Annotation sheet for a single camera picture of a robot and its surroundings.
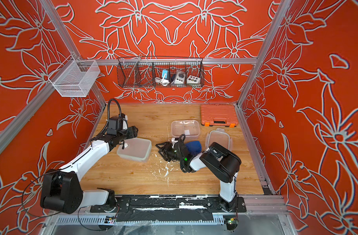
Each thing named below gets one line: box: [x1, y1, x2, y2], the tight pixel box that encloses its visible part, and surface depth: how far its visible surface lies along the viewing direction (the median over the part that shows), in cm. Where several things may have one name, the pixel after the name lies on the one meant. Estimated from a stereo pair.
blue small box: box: [161, 69, 169, 80], surface depth 85 cm
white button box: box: [186, 74, 201, 85], surface depth 96 cm
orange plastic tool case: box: [200, 103, 239, 128], surface depth 107 cm
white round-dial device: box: [174, 70, 186, 85], surface depth 93 cm
